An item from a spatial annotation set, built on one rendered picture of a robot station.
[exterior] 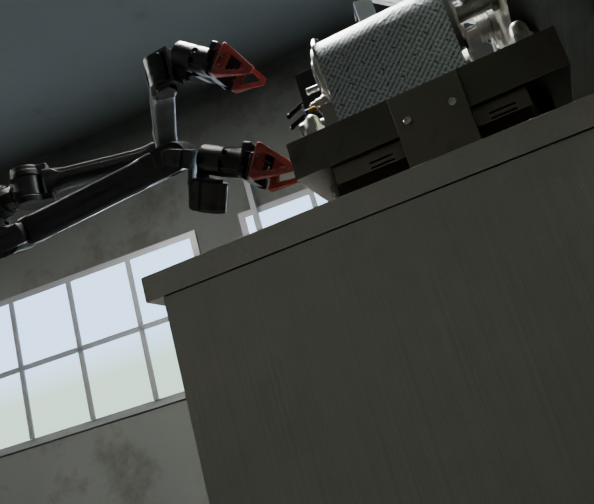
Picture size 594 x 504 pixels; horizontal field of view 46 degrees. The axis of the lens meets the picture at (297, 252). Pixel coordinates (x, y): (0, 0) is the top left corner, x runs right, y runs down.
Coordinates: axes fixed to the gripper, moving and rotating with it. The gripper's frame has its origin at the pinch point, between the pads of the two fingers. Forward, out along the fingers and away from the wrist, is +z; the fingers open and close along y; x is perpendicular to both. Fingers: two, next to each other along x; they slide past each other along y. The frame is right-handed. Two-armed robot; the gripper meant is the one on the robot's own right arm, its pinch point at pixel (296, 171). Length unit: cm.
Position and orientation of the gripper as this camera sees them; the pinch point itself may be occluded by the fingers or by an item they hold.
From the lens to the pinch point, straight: 126.1
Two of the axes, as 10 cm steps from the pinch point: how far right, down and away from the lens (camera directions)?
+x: 2.2, -9.7, 0.9
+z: 9.0, 1.7, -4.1
